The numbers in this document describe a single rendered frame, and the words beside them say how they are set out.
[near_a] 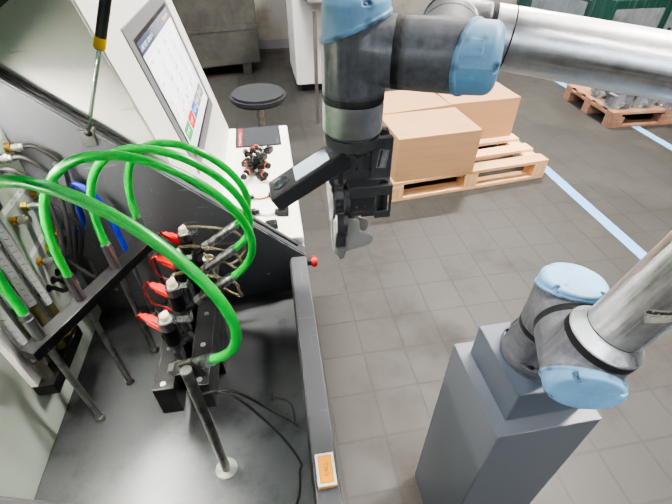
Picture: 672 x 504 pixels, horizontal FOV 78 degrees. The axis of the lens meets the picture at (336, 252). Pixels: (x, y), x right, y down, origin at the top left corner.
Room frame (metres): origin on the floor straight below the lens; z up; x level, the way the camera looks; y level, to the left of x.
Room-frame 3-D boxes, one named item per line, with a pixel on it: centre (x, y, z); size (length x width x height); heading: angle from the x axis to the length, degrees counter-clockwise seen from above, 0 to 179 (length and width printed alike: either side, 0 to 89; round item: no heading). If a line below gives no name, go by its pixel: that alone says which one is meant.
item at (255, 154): (1.20, 0.25, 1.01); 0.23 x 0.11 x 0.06; 9
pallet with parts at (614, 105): (4.15, -3.05, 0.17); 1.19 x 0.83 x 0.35; 101
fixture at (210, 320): (0.57, 0.31, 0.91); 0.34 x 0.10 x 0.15; 9
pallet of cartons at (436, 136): (3.03, -0.87, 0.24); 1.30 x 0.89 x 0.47; 104
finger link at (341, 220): (0.48, -0.01, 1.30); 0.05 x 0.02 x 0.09; 9
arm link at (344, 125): (0.50, -0.02, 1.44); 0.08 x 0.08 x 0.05
